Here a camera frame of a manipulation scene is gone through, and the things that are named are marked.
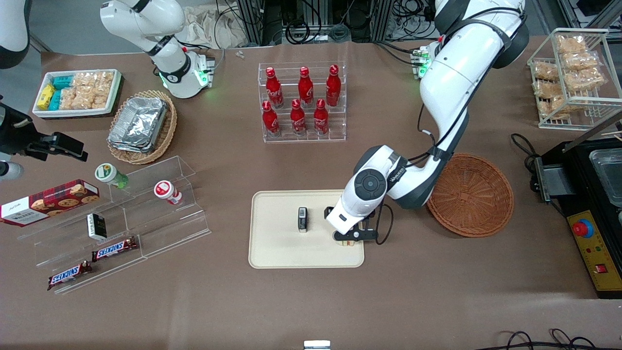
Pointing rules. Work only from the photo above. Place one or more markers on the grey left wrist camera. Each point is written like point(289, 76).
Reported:
point(362, 235)

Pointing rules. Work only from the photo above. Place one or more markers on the green lidded cup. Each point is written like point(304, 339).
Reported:
point(111, 175)

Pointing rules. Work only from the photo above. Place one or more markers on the small black box with label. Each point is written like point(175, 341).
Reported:
point(302, 219)

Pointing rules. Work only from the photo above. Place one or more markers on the teal snack packet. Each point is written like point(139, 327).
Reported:
point(55, 100)
point(62, 81)

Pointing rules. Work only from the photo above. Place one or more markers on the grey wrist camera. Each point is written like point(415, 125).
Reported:
point(9, 171)
point(362, 235)

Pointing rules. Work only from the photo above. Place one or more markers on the yellow control panel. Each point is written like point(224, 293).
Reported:
point(600, 253)

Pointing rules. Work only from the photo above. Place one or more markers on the white device at table edge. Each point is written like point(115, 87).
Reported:
point(317, 345)

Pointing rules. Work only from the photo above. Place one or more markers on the red lidded cup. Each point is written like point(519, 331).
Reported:
point(166, 191)

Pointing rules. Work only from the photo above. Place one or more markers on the bagged fried snack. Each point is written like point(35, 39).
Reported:
point(554, 106)
point(546, 72)
point(579, 61)
point(571, 44)
point(546, 89)
point(584, 79)

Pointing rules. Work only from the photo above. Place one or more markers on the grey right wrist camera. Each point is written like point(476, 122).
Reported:
point(9, 171)

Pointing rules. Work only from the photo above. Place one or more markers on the Snickers chocolate bar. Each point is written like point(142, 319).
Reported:
point(114, 249)
point(69, 274)

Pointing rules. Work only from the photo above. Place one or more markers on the red cookie box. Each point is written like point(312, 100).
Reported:
point(48, 201)

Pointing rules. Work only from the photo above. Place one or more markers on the red emergency stop button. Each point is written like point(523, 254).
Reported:
point(582, 229)

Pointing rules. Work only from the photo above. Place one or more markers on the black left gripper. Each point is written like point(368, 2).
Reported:
point(326, 212)

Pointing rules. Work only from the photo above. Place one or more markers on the stacked foil containers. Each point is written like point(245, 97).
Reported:
point(138, 124)

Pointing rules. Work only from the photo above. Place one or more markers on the clear bag of crackers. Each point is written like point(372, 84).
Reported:
point(95, 79)
point(95, 98)
point(69, 98)

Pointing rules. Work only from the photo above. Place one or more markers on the white rectangular bin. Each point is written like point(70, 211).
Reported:
point(73, 113)

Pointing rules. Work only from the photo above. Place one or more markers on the yellow snack packet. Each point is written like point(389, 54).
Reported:
point(45, 96)

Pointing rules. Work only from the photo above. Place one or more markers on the triangular sandwich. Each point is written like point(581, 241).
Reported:
point(347, 243)

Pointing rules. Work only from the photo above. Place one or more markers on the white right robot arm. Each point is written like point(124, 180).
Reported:
point(180, 78)

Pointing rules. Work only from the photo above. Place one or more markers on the crumpled beige cloth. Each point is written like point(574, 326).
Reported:
point(209, 26)

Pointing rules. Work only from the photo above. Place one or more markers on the black machine housing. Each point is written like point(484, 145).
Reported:
point(576, 160)

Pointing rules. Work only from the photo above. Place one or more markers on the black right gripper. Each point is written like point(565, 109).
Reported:
point(25, 141)

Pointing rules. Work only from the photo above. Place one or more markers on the clear acrylic bottle rack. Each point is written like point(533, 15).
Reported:
point(335, 121)

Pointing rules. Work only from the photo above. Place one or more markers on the small black and white carton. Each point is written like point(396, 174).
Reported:
point(96, 226)

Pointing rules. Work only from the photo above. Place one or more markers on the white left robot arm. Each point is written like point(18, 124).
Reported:
point(457, 78)

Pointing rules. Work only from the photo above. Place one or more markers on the clear acrylic step shelf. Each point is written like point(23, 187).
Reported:
point(165, 228)

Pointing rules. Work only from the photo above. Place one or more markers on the light oval wicker basket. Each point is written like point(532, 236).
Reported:
point(167, 131)

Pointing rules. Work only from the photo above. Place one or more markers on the red cola bottle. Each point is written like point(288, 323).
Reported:
point(305, 90)
point(270, 121)
point(320, 119)
point(298, 120)
point(274, 90)
point(333, 87)

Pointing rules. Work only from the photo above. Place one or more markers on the brown round wicker basket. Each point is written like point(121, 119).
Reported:
point(476, 199)

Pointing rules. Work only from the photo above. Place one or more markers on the cream plastic tray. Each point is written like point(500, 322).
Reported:
point(277, 233)

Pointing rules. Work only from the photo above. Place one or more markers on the clear plastic container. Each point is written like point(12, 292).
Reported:
point(607, 175)

